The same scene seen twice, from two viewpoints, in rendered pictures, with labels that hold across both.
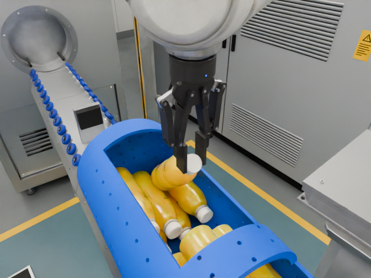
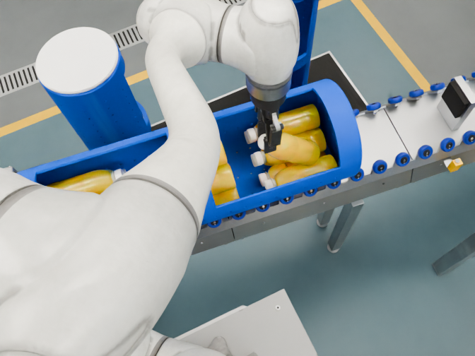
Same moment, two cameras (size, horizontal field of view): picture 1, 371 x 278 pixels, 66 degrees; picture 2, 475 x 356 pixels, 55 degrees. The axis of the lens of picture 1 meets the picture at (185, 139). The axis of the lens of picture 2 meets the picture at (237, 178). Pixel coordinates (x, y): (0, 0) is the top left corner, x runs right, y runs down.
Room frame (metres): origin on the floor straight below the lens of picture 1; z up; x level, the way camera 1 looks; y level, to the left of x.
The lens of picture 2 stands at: (0.56, -0.55, 2.22)
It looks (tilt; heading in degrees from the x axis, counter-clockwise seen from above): 65 degrees down; 111
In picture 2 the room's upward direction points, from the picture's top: 7 degrees counter-clockwise
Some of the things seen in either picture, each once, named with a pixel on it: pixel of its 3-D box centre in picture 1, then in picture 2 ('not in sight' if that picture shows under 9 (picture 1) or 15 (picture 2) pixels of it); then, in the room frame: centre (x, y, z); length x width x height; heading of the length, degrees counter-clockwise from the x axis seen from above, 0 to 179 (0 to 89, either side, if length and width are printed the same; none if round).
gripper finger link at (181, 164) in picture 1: (181, 156); (264, 128); (0.43, 0.01, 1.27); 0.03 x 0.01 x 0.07; 33
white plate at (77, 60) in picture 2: not in sight; (77, 59); (-0.28, 0.27, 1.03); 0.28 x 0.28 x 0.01
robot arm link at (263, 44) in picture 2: not in sight; (261, 35); (0.43, -0.01, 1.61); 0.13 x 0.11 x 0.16; 176
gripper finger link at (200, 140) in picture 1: (200, 148); (270, 143); (0.45, -0.03, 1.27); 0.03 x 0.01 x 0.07; 33
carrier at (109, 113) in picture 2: not in sight; (116, 128); (-0.28, 0.27, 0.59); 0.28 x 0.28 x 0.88
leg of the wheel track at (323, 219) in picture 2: not in sight; (330, 198); (0.67, 0.28, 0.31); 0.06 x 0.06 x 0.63; 33
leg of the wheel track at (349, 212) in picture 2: not in sight; (343, 227); (0.74, 0.16, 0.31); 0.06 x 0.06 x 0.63; 33
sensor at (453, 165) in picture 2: not in sight; (450, 157); (0.97, 0.24, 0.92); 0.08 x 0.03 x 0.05; 123
